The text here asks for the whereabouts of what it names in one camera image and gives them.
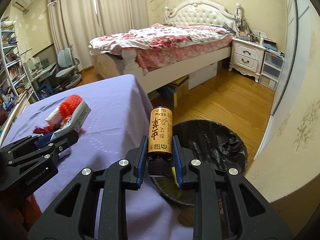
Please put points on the white storage box under bed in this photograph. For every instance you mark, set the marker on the white storage box under bed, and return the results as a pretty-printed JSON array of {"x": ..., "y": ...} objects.
[{"x": 202, "y": 75}]

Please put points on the sliding wardrobe door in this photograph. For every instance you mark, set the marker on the sliding wardrobe door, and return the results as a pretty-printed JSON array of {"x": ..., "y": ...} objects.
[{"x": 298, "y": 40}]

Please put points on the teal white tube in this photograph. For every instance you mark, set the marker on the teal white tube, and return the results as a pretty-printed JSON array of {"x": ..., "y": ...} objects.
[{"x": 75, "y": 122}]

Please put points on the plastic drawer unit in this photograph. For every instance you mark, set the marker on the plastic drawer unit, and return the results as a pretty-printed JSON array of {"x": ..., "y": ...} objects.
[{"x": 271, "y": 70}]

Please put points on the floral pink quilt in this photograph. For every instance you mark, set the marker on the floral pink quilt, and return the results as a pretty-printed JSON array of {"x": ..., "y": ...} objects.
[{"x": 160, "y": 45}]

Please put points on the red foam fruit net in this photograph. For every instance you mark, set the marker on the red foam fruit net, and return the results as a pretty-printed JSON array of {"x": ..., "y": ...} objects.
[{"x": 67, "y": 107}]

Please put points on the study desk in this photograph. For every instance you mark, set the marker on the study desk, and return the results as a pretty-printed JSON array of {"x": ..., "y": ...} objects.
[{"x": 37, "y": 73}]

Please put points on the cardboard box under bed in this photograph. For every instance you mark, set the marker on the cardboard box under bed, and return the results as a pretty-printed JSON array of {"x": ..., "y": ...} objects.
[{"x": 179, "y": 88}]

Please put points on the white bed frame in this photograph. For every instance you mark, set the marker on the white bed frame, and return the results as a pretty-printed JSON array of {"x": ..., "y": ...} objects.
[{"x": 190, "y": 13}]

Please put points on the bookshelf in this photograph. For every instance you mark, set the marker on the bookshelf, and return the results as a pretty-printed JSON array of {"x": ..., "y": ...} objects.
[{"x": 14, "y": 80}]

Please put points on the black lined trash bin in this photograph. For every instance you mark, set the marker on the black lined trash bin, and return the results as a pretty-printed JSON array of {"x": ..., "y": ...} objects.
[{"x": 211, "y": 142}]

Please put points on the white nightstand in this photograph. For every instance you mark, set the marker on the white nightstand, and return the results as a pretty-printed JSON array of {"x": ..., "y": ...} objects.
[{"x": 247, "y": 58}]

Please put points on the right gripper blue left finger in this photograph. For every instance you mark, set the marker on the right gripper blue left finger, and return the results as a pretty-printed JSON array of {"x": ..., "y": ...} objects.
[{"x": 93, "y": 204}]

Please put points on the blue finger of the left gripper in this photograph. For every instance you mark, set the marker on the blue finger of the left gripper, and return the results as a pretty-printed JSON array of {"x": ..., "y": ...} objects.
[
  {"x": 64, "y": 141},
  {"x": 44, "y": 140}
]

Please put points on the purple tablecloth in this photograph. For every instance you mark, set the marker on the purple tablecloth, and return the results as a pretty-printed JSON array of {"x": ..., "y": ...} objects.
[{"x": 119, "y": 117}]

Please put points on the light green desk chair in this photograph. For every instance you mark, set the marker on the light green desk chair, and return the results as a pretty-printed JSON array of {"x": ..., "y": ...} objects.
[{"x": 69, "y": 74}]

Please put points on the white tissue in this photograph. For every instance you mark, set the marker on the white tissue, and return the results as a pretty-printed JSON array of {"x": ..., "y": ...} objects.
[{"x": 54, "y": 118}]

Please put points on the beige curtains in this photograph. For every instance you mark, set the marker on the beige curtains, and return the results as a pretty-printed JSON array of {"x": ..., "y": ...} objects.
[{"x": 76, "y": 22}]

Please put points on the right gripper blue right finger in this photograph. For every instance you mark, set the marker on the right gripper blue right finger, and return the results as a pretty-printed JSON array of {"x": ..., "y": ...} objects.
[{"x": 227, "y": 205}]

